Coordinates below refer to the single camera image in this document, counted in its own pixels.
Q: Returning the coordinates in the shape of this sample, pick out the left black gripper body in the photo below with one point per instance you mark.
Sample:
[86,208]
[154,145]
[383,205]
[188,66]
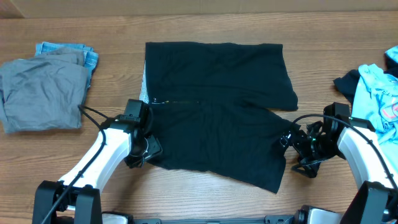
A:
[150,146]

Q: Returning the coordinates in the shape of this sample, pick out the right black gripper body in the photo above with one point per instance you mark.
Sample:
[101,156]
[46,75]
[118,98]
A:
[288,140]

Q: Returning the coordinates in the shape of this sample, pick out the light blue t-shirt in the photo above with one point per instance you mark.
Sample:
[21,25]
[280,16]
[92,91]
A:
[375,100]

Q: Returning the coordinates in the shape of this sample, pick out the black shorts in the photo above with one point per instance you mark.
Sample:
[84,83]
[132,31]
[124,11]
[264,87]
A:
[215,108]

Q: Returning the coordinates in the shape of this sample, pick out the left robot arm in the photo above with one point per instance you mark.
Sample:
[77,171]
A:
[76,196]

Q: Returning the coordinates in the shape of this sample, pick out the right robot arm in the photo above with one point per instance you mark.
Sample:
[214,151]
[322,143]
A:
[355,141]

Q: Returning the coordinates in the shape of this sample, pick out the black garment under pile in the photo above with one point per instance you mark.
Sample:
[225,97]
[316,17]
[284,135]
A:
[347,84]

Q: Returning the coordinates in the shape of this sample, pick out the blue denim folded garment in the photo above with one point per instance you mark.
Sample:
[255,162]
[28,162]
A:
[90,56]

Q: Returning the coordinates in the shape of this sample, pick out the grey folded shorts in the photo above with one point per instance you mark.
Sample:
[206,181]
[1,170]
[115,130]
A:
[43,92]

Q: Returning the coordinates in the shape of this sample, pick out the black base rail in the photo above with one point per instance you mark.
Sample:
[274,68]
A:
[211,221]

